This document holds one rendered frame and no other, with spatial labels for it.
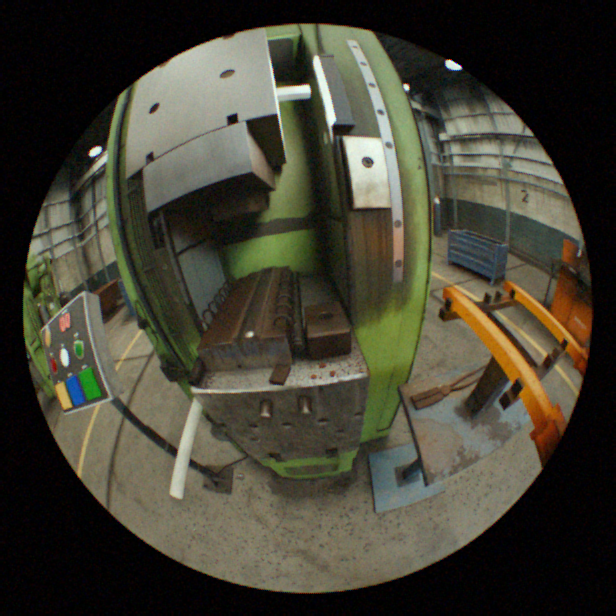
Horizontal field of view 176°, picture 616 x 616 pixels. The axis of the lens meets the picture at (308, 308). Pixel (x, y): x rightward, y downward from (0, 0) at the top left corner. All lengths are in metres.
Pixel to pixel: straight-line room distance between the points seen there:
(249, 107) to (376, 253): 0.41
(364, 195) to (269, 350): 0.37
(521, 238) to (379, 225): 7.47
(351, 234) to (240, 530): 1.43
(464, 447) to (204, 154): 0.74
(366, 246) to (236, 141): 0.35
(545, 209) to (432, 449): 7.42
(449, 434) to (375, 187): 0.57
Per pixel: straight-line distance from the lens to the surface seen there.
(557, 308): 3.52
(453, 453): 0.51
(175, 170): 0.36
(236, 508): 1.33
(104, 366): 0.59
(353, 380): 0.39
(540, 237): 7.60
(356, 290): 0.50
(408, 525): 1.27
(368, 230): 0.47
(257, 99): 0.36
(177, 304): 0.59
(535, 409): 0.29
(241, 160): 0.32
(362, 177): 0.45
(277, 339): 0.38
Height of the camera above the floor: 1.21
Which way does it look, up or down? 29 degrees down
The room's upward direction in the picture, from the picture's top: 9 degrees counter-clockwise
